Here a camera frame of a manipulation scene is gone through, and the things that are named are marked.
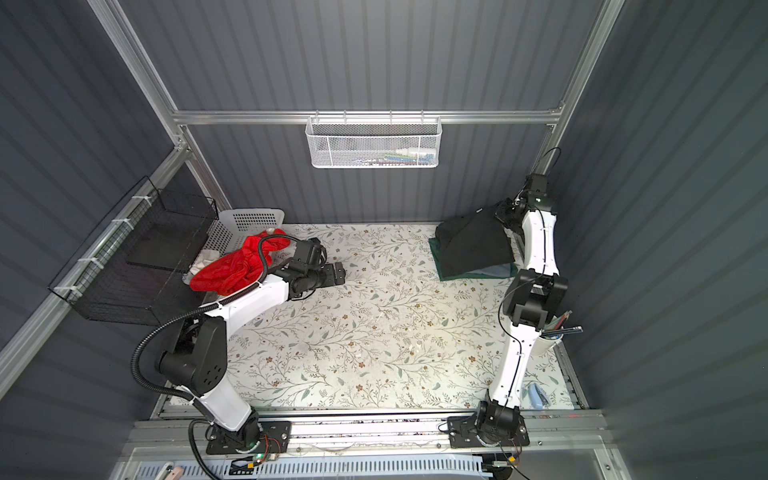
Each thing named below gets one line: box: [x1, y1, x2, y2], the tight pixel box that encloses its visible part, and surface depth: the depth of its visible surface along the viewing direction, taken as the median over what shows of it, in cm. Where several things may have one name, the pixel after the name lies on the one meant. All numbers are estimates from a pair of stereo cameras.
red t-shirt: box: [190, 229, 290, 296], surface depth 94 cm
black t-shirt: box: [435, 204, 515, 278], surface depth 101 cm
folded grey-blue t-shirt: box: [466, 263, 511, 277], surface depth 104 cm
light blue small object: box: [528, 383, 549, 410], surface depth 79 cm
